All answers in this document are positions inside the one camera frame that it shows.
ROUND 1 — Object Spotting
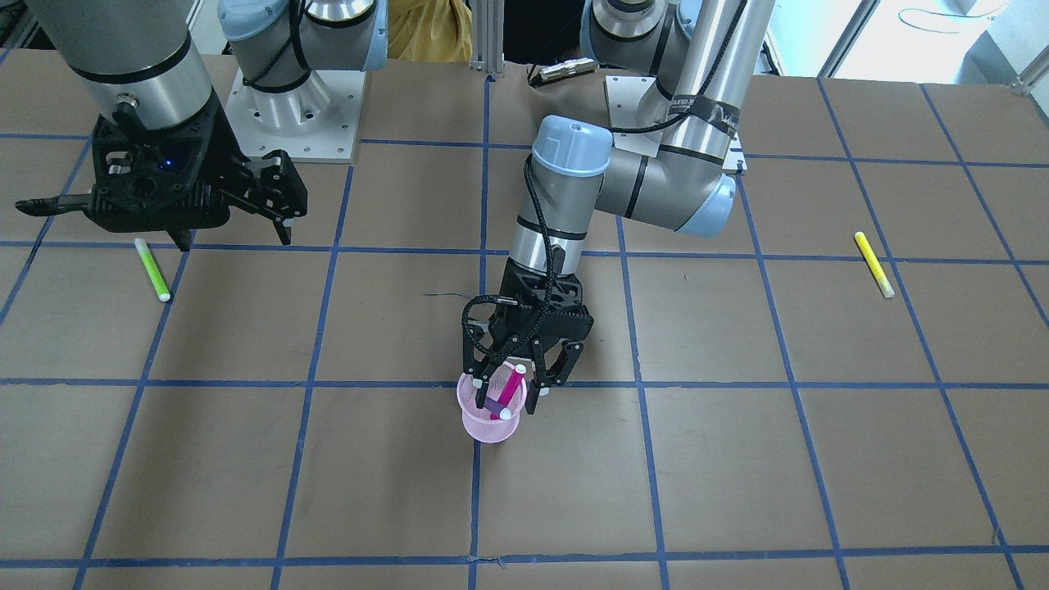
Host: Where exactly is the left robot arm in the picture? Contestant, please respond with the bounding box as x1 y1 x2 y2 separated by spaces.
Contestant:
461 1 774 417

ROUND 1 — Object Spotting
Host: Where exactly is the pink mesh cup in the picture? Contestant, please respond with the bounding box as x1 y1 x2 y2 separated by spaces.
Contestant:
456 373 527 443

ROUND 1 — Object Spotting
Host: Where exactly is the aluminium frame post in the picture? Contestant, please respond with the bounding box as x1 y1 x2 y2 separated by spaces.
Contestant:
468 0 505 79

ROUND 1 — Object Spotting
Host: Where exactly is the green pen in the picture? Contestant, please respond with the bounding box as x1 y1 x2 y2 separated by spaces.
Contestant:
134 238 172 303

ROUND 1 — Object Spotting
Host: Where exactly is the metal connector on table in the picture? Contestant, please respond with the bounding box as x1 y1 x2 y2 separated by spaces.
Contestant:
529 57 600 89

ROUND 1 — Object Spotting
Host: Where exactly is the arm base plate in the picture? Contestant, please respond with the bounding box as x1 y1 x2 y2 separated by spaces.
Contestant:
604 73 747 175
224 70 367 164

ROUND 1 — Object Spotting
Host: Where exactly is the person in yellow shirt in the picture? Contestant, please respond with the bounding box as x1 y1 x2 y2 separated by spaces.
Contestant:
388 1 472 63

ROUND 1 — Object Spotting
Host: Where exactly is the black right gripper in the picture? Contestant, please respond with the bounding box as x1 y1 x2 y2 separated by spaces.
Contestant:
15 93 308 251

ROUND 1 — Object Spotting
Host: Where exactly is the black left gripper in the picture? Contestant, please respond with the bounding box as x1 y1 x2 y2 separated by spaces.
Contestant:
462 259 593 415

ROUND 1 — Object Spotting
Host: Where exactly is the purple pen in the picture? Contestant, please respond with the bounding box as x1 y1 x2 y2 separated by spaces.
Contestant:
483 396 514 421

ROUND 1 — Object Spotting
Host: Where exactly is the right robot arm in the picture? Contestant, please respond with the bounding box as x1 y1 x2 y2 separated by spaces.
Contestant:
16 1 389 252

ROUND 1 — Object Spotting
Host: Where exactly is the yellow pen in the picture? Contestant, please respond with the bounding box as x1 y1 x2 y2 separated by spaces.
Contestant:
853 231 896 299

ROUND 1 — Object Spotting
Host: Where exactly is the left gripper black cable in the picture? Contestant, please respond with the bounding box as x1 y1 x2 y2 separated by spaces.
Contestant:
461 156 566 361

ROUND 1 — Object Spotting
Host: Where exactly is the pink pen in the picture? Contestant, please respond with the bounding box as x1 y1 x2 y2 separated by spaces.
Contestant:
488 365 527 412

